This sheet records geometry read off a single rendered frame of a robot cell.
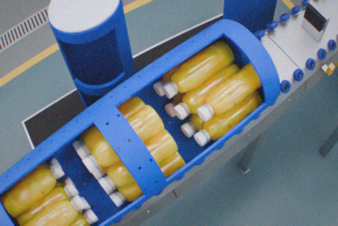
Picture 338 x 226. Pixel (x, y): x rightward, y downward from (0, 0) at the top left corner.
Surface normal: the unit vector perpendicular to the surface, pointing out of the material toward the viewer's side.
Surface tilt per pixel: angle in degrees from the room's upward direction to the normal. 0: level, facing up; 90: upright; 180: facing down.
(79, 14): 0
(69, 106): 0
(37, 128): 0
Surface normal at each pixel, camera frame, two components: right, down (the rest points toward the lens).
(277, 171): -0.04, -0.41
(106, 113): -0.20, -0.64
